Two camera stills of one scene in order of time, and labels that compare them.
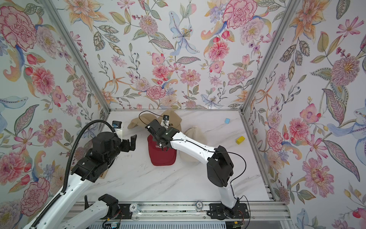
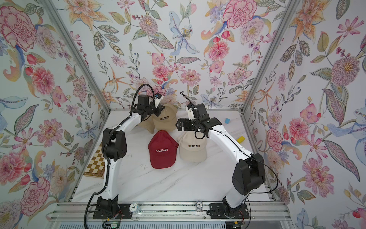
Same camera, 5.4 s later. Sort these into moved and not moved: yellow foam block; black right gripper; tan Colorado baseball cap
Moved: black right gripper; tan Colorado baseball cap
Not moved: yellow foam block
